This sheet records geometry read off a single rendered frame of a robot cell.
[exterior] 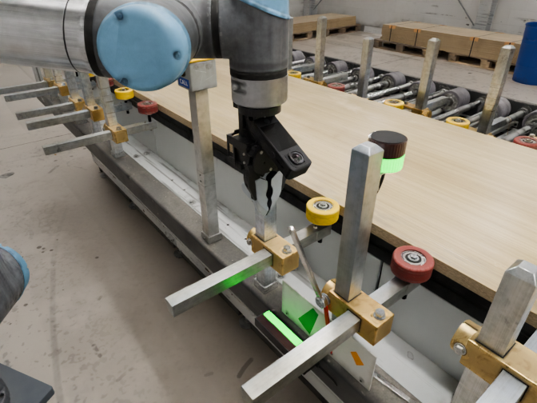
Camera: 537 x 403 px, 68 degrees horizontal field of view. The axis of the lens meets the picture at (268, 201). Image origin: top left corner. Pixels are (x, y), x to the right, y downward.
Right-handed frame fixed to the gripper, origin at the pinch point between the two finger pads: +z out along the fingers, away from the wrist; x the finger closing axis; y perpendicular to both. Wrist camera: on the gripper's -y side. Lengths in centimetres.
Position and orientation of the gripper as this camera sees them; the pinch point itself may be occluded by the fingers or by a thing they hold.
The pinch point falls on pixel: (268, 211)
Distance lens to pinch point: 73.4
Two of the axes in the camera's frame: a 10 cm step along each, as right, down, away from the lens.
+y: -6.3, -4.1, 6.6
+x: -7.8, 3.3, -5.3
